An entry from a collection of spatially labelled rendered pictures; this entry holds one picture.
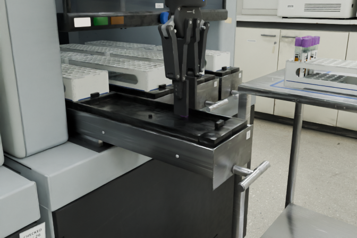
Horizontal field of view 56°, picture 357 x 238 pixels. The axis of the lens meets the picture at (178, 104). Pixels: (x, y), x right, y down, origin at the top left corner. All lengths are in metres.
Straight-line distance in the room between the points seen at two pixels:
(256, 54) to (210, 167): 2.55
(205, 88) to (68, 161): 0.44
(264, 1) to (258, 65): 0.86
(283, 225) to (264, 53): 1.95
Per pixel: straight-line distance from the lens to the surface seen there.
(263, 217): 1.82
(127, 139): 0.62
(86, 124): 0.70
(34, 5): 0.67
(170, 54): 0.59
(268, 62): 3.01
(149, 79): 0.79
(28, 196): 0.61
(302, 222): 1.33
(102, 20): 0.72
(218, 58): 1.05
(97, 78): 0.77
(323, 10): 2.85
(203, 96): 0.93
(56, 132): 0.72
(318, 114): 2.96
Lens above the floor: 1.01
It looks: 16 degrees down
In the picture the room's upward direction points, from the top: straight up
